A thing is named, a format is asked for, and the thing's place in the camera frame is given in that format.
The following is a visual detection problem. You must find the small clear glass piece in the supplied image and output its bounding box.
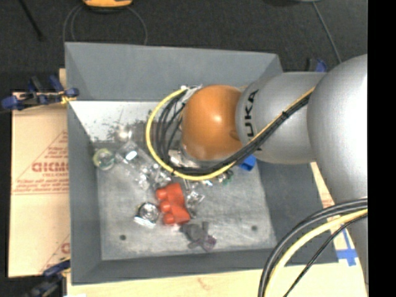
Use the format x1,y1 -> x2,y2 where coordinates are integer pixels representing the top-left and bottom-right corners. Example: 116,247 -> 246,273
185,189 -> 205,210

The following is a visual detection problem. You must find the red plastic toy block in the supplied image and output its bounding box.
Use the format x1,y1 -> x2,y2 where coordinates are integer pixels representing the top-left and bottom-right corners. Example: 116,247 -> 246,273
155,183 -> 191,225

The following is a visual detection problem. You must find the blue block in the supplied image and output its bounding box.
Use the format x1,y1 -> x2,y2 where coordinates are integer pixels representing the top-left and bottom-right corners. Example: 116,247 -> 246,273
238,154 -> 257,171

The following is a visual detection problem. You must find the grey toy animal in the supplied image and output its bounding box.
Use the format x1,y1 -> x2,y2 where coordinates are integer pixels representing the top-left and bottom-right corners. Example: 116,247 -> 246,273
180,221 -> 217,252

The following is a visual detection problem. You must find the clear plastic bottle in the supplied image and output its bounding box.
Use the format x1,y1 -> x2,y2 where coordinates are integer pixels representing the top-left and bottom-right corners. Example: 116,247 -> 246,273
116,140 -> 170,190

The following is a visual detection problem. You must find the greenish clear glass cup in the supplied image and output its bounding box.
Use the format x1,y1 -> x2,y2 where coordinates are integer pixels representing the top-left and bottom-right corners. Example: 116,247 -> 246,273
92,148 -> 116,171

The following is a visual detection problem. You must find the grey metal bin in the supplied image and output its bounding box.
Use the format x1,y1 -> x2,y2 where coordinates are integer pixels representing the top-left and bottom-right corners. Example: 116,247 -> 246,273
64,41 -> 340,285

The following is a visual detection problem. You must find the brown cardboard board red print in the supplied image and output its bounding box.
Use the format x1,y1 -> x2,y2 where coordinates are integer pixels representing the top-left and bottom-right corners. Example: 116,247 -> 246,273
7,103 -> 72,278

